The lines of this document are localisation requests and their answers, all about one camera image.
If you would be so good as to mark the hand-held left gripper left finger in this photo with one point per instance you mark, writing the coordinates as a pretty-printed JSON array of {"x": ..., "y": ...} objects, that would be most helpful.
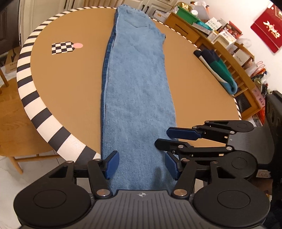
[{"x": 111, "y": 164}]

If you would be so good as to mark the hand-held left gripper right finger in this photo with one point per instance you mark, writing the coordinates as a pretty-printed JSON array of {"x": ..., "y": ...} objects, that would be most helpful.
[{"x": 173, "y": 166}]

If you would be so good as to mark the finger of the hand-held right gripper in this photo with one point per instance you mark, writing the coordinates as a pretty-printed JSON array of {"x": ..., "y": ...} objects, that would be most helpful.
[
  {"x": 182, "y": 133},
  {"x": 171, "y": 144}
]

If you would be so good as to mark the blue denim jeans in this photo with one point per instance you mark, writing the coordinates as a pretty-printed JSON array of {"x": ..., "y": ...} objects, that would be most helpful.
[{"x": 136, "y": 88}]

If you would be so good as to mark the black office chair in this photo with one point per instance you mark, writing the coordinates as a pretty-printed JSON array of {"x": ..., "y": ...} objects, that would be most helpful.
[{"x": 274, "y": 114}]

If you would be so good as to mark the pink gift bag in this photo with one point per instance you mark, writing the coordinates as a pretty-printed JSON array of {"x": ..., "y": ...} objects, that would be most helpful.
[{"x": 258, "y": 96}]

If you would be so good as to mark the navy green striped sweater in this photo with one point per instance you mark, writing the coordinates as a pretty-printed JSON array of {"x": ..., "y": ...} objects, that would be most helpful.
[{"x": 220, "y": 68}]

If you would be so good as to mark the white toy box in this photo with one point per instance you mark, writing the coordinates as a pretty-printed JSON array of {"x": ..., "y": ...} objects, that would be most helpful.
[{"x": 224, "y": 39}]

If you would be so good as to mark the wooden shelf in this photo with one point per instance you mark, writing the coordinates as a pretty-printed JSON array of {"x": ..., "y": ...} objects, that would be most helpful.
[{"x": 189, "y": 30}]

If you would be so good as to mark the wooden chair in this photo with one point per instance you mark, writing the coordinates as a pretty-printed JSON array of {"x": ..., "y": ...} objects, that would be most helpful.
[{"x": 13, "y": 132}]

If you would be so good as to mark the green box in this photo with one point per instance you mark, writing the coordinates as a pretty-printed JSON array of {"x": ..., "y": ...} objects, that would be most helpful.
[{"x": 187, "y": 12}]

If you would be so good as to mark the striped table edge bumper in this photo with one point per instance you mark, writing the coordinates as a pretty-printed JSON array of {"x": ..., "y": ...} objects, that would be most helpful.
[{"x": 24, "y": 72}]

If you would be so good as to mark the checkerboard marker with pink dot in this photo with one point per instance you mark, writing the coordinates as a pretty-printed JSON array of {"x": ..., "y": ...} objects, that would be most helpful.
[{"x": 62, "y": 47}]

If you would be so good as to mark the cardboard box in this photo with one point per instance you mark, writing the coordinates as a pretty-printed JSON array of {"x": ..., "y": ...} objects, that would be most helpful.
[{"x": 12, "y": 62}]

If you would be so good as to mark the dark cabinet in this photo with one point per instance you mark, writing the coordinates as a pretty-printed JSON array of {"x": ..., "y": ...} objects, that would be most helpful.
[{"x": 8, "y": 22}]

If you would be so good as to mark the red wall hanging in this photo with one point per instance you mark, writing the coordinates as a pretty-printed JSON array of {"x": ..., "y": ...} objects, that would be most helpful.
[{"x": 267, "y": 28}]

